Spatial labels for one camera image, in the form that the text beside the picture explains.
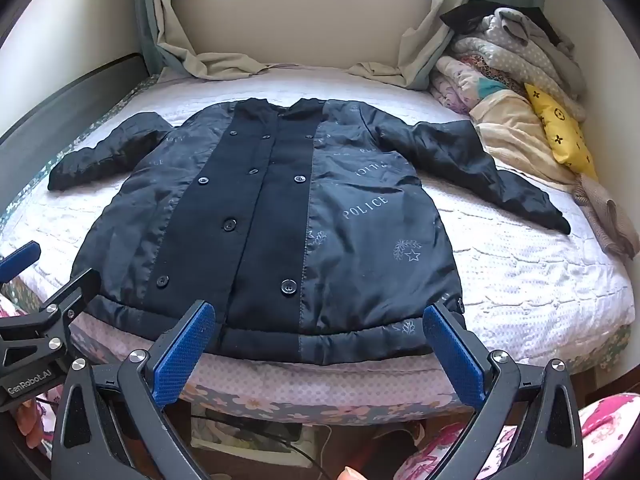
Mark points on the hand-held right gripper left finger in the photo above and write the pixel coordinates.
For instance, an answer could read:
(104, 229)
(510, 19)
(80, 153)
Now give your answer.
(185, 355)

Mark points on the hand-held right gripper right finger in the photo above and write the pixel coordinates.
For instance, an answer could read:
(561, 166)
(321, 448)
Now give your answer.
(452, 355)

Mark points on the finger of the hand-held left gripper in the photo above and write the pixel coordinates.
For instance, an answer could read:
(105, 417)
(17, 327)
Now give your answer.
(20, 260)
(70, 295)

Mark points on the black padded jacket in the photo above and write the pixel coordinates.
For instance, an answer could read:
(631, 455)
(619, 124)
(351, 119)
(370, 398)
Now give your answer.
(270, 210)

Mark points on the person's right hand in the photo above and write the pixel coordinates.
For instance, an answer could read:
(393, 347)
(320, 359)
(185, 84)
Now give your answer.
(350, 474)

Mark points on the bed with white quilted cover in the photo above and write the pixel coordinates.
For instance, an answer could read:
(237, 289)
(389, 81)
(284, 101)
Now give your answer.
(525, 270)

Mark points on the person's floral pajama leg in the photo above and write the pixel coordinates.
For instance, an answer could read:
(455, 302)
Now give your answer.
(610, 425)

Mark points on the beige knitted cloth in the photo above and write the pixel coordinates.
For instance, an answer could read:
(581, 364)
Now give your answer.
(605, 215)

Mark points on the yellow patterned pillow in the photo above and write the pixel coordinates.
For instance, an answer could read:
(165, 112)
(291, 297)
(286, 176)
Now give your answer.
(560, 125)

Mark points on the purple floral quilt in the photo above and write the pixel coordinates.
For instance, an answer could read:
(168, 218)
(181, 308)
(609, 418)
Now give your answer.
(455, 85)

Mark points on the beige curtain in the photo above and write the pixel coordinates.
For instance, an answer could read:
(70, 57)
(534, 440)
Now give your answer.
(170, 35)
(425, 35)

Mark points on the grey dotted garment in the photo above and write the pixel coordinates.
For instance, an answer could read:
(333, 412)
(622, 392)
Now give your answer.
(530, 60)

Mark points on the patterned pink quilt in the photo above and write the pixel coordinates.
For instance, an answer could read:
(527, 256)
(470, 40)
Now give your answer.
(480, 50)

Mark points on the black cloth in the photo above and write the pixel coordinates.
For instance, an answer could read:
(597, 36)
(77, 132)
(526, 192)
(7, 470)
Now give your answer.
(470, 17)

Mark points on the dark bed frame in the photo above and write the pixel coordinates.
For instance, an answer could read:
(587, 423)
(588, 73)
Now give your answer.
(65, 90)

